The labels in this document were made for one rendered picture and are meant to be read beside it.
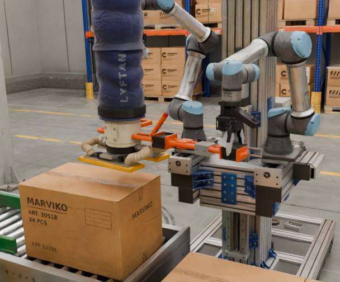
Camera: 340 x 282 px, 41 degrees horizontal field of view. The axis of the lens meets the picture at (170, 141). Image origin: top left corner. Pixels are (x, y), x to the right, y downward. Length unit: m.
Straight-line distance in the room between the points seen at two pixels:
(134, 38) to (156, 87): 8.35
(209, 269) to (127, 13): 1.26
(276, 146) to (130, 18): 0.98
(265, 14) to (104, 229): 1.38
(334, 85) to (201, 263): 6.99
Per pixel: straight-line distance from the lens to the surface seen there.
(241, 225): 2.74
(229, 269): 2.29
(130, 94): 2.03
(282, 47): 2.13
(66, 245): 2.32
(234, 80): 1.74
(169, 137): 1.96
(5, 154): 5.24
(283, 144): 2.39
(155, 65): 10.30
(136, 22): 2.02
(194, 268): 2.29
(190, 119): 2.53
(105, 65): 2.03
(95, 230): 2.17
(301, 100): 2.25
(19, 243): 2.73
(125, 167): 2.00
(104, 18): 2.00
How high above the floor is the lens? 1.70
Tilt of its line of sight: 14 degrees down
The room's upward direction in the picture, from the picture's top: 2 degrees counter-clockwise
